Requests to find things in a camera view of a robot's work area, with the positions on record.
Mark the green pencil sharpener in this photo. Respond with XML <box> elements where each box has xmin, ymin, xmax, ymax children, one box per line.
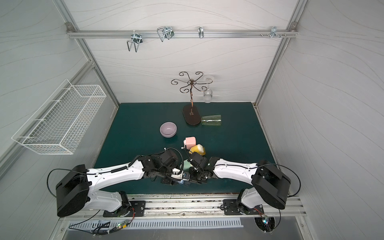
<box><xmin>183</xmin><ymin>160</ymin><xmax>192</xmax><ymax>172</ymax></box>

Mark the yellow pencil sharpener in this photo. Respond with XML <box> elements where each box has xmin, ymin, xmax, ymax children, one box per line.
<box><xmin>189</xmin><ymin>144</ymin><xmax>206</xmax><ymax>156</ymax></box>

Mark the pink pencil sharpener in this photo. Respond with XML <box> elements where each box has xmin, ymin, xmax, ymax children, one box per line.
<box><xmin>183</xmin><ymin>137</ymin><xmax>197</xmax><ymax>150</ymax></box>

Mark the blue pencil sharpener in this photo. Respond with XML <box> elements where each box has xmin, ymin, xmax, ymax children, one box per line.
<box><xmin>179</xmin><ymin>179</ymin><xmax>191</xmax><ymax>186</ymax></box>

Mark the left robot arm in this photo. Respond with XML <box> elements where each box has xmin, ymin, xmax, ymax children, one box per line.
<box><xmin>50</xmin><ymin>148</ymin><xmax>184</xmax><ymax>218</ymax></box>

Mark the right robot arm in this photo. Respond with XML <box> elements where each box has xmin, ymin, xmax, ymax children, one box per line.
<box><xmin>188</xmin><ymin>153</ymin><xmax>291</xmax><ymax>210</ymax></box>

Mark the purple bowl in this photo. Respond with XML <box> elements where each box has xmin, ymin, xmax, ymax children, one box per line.
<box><xmin>160</xmin><ymin>122</ymin><xmax>177</xmax><ymax>138</ymax></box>

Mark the copper wine glass stand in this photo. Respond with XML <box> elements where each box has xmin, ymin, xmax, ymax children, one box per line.
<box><xmin>171</xmin><ymin>71</ymin><xmax>214</xmax><ymax>126</ymax></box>

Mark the clear hanging wine glass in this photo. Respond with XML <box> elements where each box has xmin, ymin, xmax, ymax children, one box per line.
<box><xmin>203</xmin><ymin>78</ymin><xmax>213</xmax><ymax>104</ymax></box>

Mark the black round fan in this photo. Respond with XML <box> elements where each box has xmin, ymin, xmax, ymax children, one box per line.
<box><xmin>255</xmin><ymin>217</ymin><xmax>276</xmax><ymax>234</ymax></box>

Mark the white vent grille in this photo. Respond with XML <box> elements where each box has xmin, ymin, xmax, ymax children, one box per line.
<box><xmin>70</xmin><ymin>218</ymin><xmax>243</xmax><ymax>231</ymax></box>

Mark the metal double hook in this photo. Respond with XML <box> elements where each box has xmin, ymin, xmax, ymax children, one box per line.
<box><xmin>127</xmin><ymin>33</ymin><xmax>143</xmax><ymax>53</ymax></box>

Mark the metal clamp hook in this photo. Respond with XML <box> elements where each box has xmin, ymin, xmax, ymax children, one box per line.
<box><xmin>260</xmin><ymin>27</ymin><xmax>287</xmax><ymax>39</ymax></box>

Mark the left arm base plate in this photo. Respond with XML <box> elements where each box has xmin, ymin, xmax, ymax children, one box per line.
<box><xmin>103</xmin><ymin>201</ymin><xmax>146</xmax><ymax>218</ymax></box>

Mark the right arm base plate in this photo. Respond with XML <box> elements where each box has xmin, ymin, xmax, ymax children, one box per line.
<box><xmin>220</xmin><ymin>199</ymin><xmax>264</xmax><ymax>216</ymax></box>

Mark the white wire basket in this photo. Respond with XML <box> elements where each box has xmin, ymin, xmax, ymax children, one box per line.
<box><xmin>12</xmin><ymin>80</ymin><xmax>106</xmax><ymax>155</ymax></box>

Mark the small metal ring hook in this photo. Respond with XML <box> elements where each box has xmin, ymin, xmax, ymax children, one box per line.
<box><xmin>198</xmin><ymin>27</ymin><xmax>204</xmax><ymax>39</ymax></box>

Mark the metal wire hook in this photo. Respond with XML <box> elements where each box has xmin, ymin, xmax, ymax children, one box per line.
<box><xmin>157</xmin><ymin>26</ymin><xmax>175</xmax><ymax>42</ymax></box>

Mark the aluminium top rail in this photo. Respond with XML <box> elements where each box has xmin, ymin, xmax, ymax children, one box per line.
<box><xmin>67</xmin><ymin>29</ymin><xmax>299</xmax><ymax>40</ymax></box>

